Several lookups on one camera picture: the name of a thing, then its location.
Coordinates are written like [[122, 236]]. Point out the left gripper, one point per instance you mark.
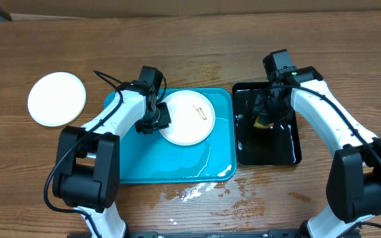
[[164, 121]]

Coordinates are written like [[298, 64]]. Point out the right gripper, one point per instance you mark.
[[261, 109]]

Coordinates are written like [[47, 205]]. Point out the green yellow sponge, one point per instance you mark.
[[262, 122]]

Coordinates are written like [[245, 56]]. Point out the white plate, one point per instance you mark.
[[56, 99], [192, 117]]

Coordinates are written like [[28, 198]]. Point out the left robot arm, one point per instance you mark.
[[86, 177]]

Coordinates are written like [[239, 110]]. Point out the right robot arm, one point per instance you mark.
[[353, 188]]

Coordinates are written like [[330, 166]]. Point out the teal plastic tray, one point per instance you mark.
[[151, 159]]

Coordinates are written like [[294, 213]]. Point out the black rectangular tray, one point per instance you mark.
[[276, 145]]

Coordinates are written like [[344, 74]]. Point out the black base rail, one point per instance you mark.
[[272, 233]]

